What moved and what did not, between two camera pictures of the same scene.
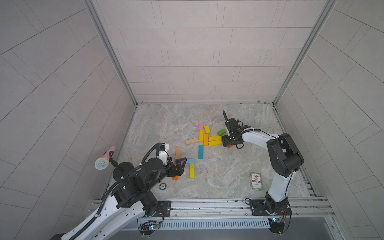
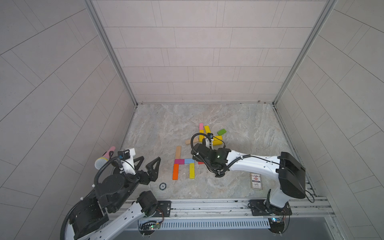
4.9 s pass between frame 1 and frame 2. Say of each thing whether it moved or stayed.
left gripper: moved
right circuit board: stayed
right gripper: moved
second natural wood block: stayed
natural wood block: stayed
